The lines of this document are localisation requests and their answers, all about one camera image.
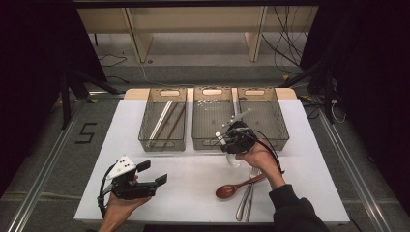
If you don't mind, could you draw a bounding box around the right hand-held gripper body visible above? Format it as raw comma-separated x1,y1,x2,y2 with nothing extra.
220,109,259,155

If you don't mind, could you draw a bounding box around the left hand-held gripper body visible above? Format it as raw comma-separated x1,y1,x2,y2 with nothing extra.
105,155,159,201

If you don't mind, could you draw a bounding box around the white ceramic spoon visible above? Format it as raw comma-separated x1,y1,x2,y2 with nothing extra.
215,130,241,168

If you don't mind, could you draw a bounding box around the smoky clear plastic bin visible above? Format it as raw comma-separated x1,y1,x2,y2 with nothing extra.
191,85,239,151
236,86,290,152
137,87,189,153

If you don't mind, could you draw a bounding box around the brown wooden spoon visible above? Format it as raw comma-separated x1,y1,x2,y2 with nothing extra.
215,173,267,200

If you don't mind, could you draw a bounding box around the metal fork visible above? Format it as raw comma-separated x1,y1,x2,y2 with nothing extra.
235,175,255,222
243,167,262,222

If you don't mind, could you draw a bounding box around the person's left hand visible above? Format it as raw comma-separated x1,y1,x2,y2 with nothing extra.
105,175,153,226

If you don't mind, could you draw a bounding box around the person's right hand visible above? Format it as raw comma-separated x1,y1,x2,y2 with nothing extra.
235,139,286,190

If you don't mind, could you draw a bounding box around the white table sheet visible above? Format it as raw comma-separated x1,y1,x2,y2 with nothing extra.
73,98,351,224

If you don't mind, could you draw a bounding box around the black metal stand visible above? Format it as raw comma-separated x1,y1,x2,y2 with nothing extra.
59,69,120,130
279,57,337,125

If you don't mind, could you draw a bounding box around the beige wooden desk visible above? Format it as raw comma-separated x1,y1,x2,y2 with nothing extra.
76,6,318,64

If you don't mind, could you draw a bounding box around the black curtain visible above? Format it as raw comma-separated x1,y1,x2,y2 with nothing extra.
0,0,107,194
299,0,410,214

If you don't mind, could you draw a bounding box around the left hand-held gripper cable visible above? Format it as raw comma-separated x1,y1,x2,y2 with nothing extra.
97,163,117,218

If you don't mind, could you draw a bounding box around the hand-held gripper cable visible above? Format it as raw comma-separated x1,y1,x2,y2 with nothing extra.
97,163,117,218
250,130,285,175

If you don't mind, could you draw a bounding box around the right hand-held gripper cable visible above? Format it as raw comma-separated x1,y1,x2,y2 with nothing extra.
250,130,285,175

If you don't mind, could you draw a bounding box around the white floor cable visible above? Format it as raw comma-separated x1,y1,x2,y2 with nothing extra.
138,61,194,89

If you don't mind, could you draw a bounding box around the aluminium floor rail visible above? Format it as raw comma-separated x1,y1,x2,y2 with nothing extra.
317,109,393,232
6,96,81,232

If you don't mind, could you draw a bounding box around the white plug with cable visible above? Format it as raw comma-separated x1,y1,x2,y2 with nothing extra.
331,99,346,124

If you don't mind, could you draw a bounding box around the bundle of hanging black cables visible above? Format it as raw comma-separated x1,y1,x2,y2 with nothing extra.
261,6,310,75

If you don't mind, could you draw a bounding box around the black floor cable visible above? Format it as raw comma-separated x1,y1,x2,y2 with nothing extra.
97,52,129,68

